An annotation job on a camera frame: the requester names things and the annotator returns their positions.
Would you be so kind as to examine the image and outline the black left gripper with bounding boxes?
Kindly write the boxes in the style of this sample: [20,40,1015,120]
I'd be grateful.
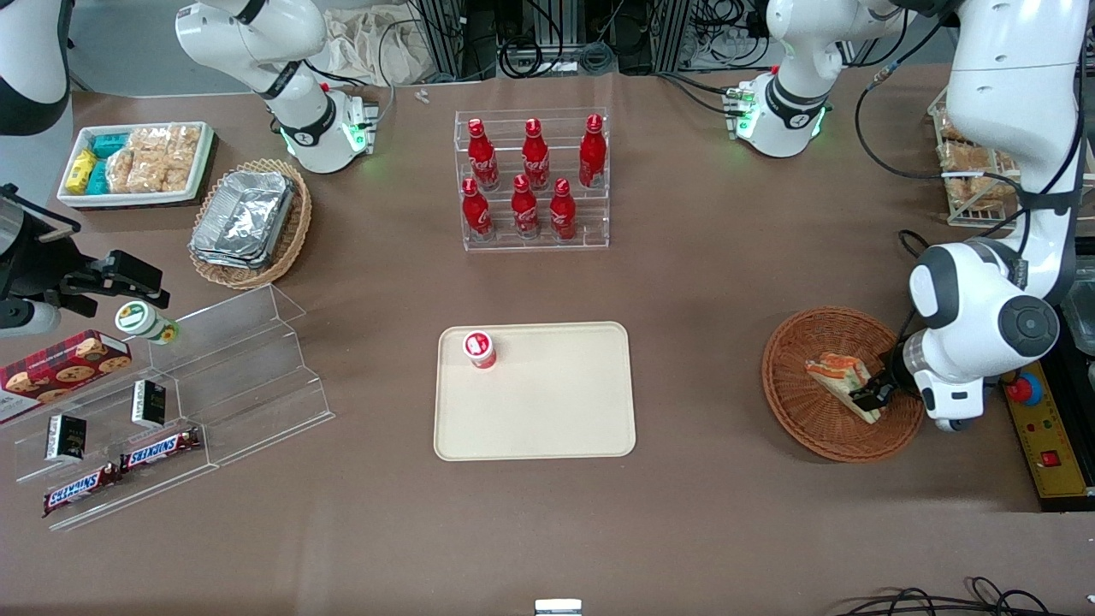
[851,338,921,414]

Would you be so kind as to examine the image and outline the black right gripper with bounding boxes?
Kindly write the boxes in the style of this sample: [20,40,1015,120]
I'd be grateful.
[0,184,171,316]

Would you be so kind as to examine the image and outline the triangular sandwich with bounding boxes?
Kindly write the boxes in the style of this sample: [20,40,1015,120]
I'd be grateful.
[805,352,882,424]

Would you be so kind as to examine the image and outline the brown round wicker basket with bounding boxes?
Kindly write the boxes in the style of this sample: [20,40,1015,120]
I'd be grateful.
[761,306,926,464]

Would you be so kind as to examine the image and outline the white rectangular snack tray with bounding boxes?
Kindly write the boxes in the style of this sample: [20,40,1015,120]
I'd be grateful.
[56,121,216,209]

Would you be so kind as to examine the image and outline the tan oval wicker basket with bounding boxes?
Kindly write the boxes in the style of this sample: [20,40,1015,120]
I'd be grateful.
[187,158,312,291]

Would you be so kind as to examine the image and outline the beige plastic tray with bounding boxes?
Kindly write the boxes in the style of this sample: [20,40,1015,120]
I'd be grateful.
[434,322,637,462]

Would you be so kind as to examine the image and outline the green and white cup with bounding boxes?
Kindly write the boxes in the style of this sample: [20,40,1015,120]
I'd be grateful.
[115,301,180,347]

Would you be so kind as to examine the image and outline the red plaid cookie box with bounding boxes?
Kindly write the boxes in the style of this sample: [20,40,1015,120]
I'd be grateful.
[0,330,133,426]

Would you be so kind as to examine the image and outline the yellow snack pack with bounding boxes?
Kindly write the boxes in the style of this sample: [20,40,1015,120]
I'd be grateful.
[66,149,98,194]

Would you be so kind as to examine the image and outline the clear acrylic stepped shelf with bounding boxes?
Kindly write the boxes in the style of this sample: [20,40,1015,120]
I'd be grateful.
[147,284,336,468]
[0,342,216,533]

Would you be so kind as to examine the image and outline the small black box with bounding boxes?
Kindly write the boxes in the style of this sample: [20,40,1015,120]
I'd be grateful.
[131,380,168,429]
[45,414,87,464]

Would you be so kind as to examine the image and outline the stack of foil trays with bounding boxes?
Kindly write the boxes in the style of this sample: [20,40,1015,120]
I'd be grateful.
[189,170,297,270]

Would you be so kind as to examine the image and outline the Snickers chocolate bar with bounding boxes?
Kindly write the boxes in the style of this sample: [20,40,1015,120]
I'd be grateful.
[120,427,203,473]
[43,463,122,518]

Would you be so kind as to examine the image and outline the yellow control panel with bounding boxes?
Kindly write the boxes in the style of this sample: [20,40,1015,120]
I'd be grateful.
[999,359,1092,499]

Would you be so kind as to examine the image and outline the clear plastic container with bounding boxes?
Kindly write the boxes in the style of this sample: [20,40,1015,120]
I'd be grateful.
[1065,265,1095,345]

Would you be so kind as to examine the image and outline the clear acrylic bottle rack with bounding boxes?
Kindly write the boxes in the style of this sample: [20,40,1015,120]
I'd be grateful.
[453,108,611,252]

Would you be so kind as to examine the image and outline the beige cloth bag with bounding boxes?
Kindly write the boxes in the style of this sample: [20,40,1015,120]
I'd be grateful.
[323,9,422,86]

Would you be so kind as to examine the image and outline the red cola bottle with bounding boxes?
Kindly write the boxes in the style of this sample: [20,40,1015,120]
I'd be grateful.
[549,178,577,241]
[467,118,500,191]
[462,177,494,240]
[523,118,551,190]
[579,114,607,188]
[512,174,541,239]

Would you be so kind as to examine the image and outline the red cup with white lid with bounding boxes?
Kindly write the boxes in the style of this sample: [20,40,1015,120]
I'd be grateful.
[463,330,498,370]

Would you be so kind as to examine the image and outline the black floor cables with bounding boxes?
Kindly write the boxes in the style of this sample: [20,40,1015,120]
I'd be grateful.
[834,576,1074,616]

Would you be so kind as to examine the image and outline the white wire rack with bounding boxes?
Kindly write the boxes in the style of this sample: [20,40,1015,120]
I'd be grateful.
[928,81,1095,228]

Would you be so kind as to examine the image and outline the black arm-mounted cable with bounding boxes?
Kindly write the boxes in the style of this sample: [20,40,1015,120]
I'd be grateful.
[854,17,1079,258]

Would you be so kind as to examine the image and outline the black right base cables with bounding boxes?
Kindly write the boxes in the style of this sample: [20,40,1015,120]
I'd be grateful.
[304,21,396,129]

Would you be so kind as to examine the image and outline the black base cables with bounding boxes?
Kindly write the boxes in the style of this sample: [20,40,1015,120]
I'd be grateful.
[657,71,747,117]
[304,21,396,129]

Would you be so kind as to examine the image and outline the black left base cables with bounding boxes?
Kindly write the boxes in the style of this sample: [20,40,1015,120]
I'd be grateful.
[657,71,747,117]

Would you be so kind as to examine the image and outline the aluminium frame post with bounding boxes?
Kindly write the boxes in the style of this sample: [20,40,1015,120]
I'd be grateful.
[416,0,470,82]

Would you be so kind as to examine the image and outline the black cable coil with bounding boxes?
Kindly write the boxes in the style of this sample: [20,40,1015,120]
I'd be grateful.
[499,34,565,78]

